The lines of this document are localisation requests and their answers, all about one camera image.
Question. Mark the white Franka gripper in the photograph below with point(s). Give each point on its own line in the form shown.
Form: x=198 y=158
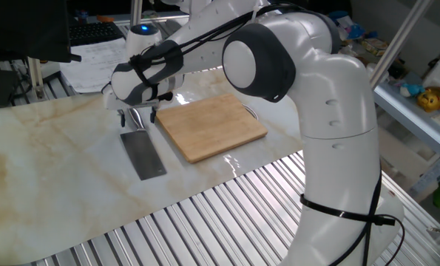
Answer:
x=110 y=101

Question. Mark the steel cleaver knife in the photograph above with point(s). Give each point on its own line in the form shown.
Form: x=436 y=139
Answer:
x=142 y=153

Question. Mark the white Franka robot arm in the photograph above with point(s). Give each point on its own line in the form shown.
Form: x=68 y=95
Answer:
x=334 y=111

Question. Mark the wooden cutting board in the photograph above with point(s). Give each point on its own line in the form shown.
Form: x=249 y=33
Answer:
x=208 y=127

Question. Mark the printed paper sheet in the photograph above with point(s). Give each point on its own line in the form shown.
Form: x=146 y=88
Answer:
x=90 y=70

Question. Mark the black keyboard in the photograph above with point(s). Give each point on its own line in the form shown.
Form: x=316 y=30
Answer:
x=94 y=33

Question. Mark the marble pattern table mat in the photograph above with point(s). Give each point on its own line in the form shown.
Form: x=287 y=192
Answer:
x=57 y=166

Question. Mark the orange small object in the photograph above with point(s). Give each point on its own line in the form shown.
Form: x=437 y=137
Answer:
x=105 y=18

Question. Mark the black monitor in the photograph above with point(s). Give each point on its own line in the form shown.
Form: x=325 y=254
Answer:
x=23 y=29

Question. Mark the grey metal shelf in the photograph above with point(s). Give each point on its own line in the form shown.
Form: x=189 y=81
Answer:
x=408 y=118

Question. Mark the blue toy figure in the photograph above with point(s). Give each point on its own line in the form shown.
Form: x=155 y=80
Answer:
x=411 y=89

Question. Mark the yellow toy figure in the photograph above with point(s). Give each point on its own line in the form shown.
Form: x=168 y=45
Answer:
x=432 y=99

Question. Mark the aluminium frame post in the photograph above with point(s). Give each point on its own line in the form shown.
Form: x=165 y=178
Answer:
x=36 y=77
x=401 y=40
x=135 y=13

